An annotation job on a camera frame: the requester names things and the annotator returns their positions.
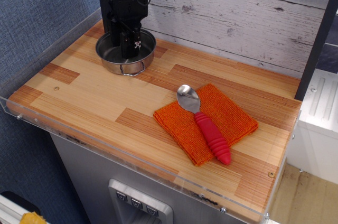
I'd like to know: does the stainless steel pot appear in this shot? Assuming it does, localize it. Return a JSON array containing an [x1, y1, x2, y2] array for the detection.
[[96, 29, 156, 76]]

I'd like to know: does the white toy sink unit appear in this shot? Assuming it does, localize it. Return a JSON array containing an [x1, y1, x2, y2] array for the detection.
[[286, 69, 337, 183]]

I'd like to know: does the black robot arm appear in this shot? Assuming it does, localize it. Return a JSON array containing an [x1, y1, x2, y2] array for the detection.
[[107, 0, 151, 59]]

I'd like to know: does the black right frame post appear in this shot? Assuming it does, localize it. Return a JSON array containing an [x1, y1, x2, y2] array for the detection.
[[294, 0, 337, 101]]

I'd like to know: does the yellow black object corner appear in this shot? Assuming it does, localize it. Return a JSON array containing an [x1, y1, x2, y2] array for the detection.
[[19, 212, 47, 224]]

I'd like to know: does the clear acrylic table guard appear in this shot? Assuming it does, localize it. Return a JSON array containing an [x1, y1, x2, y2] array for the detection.
[[1, 10, 301, 223]]

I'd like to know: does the red handled metal spoon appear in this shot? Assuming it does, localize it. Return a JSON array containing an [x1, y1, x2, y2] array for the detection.
[[176, 85, 232, 165]]

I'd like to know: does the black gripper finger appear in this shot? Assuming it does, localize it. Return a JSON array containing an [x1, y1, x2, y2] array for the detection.
[[120, 27, 142, 58]]

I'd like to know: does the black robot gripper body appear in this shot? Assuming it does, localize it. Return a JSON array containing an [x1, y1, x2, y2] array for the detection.
[[110, 0, 148, 46]]

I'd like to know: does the grey toy fridge cabinet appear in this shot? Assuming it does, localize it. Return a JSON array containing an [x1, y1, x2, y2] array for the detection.
[[49, 131, 254, 224]]

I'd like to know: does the orange folded cloth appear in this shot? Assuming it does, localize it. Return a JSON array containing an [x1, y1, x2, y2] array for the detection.
[[154, 84, 258, 166]]

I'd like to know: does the silver dispenser button panel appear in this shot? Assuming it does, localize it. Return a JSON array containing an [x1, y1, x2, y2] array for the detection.
[[108, 179, 174, 223]]

